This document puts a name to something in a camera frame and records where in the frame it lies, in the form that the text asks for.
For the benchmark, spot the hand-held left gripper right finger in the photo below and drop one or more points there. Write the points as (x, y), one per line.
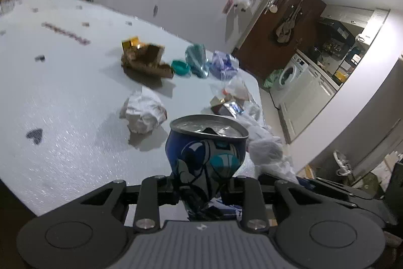
(234, 190)

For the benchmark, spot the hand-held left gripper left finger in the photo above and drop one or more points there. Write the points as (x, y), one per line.
(167, 190)

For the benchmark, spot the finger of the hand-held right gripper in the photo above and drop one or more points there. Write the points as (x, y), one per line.
(314, 185)

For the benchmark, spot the blue drink can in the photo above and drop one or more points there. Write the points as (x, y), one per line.
(201, 155)

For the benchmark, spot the white plastic bag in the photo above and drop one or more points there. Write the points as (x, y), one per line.
(267, 149)

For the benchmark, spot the brown paper bag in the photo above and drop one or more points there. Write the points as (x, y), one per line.
(144, 62)

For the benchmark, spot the teal plastic packet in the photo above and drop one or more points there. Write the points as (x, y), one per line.
(195, 58)

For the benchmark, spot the white base cabinets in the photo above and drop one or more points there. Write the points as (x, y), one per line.
(308, 105)

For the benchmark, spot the silver foil wrapper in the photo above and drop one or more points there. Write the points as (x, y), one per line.
(231, 107)

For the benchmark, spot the crumpled white paper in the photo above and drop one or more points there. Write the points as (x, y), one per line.
(141, 111)

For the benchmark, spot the clear plastic bag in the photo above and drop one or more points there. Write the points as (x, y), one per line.
(236, 87)

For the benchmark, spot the green bag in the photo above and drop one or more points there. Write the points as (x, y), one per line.
(272, 78)

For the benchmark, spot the white washing machine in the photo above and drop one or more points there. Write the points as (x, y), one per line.
(292, 72)

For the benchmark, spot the teal plastic cap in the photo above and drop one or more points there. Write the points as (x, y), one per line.
(180, 66)

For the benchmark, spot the purple plastic wrapper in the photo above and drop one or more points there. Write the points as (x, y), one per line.
(220, 64)

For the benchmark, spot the brown wooden door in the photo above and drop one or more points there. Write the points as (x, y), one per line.
(261, 45)

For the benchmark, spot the yellow carton box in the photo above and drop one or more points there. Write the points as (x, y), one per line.
(130, 43)

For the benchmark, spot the beige hanging tote bag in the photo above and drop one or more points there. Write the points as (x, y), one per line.
(285, 31)

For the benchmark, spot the dark range hood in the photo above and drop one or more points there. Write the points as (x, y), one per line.
(337, 28)

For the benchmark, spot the round white door ornament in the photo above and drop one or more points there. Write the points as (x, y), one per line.
(273, 9)

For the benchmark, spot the pink hanging tag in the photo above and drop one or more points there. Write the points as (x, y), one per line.
(227, 6)

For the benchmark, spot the white sheep plush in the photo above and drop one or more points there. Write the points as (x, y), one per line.
(243, 1)

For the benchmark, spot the white wall cabinets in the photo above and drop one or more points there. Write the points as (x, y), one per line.
(349, 15)

